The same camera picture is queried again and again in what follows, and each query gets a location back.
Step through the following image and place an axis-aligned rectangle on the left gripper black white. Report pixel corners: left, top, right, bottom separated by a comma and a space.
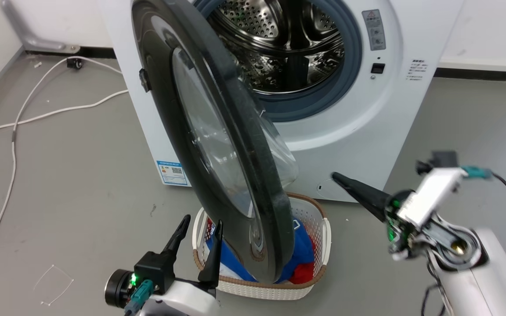
134, 214, 224, 316

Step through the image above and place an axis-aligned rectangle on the right gripper white green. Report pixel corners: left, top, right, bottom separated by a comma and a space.
331, 168, 470, 261

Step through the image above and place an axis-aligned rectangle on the round black washing machine door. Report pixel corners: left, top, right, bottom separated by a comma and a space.
131, 0, 300, 285

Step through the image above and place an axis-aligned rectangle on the white front-load washing machine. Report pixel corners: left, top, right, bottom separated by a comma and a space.
97, 0, 465, 204

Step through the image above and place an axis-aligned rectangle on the grey rubber door gasket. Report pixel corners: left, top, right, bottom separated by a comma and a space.
193, 0, 363, 123

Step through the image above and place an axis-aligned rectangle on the blue garment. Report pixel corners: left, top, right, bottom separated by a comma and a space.
205, 217, 315, 284

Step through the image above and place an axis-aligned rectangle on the white woven laundry basket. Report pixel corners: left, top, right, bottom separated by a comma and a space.
192, 192, 332, 301

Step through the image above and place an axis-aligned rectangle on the blue-bordered energy label sticker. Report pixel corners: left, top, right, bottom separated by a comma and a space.
156, 160, 190, 187

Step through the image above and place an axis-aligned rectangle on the red garment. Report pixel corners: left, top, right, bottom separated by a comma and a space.
287, 262, 315, 285

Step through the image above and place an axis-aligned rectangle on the grey warning sticker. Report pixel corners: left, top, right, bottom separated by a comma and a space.
362, 9, 387, 52

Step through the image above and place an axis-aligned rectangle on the perforated steel washer drum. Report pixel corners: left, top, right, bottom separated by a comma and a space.
206, 0, 346, 95

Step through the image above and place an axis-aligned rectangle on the black cable under right arm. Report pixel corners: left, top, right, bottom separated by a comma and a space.
419, 262, 449, 316

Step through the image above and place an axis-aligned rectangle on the thin white string loop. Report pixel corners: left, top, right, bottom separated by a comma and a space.
33, 264, 75, 307

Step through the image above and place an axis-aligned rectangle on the white floor cable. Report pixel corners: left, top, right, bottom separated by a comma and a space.
0, 56, 124, 291
0, 89, 130, 148

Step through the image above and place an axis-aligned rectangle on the grey metal wall bracket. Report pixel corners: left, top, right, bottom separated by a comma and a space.
0, 0, 81, 54

